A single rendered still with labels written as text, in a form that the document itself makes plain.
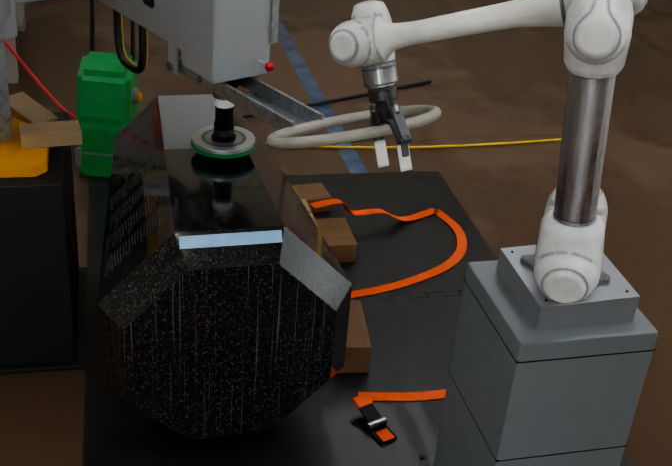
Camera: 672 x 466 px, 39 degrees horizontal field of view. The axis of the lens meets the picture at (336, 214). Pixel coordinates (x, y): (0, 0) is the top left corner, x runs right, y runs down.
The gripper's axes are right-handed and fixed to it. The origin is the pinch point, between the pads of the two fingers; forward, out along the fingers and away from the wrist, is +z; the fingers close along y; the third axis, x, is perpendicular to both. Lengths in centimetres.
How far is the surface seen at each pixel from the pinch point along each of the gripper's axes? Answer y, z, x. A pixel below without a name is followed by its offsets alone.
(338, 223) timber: 173, 50, -47
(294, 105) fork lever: 57, -15, 4
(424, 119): 1.1, -9.5, -11.1
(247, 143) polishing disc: 87, -4, 13
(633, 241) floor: 144, 88, -184
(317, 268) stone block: 48, 34, 9
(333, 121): 44.3, -9.3, -2.7
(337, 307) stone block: 47, 48, 5
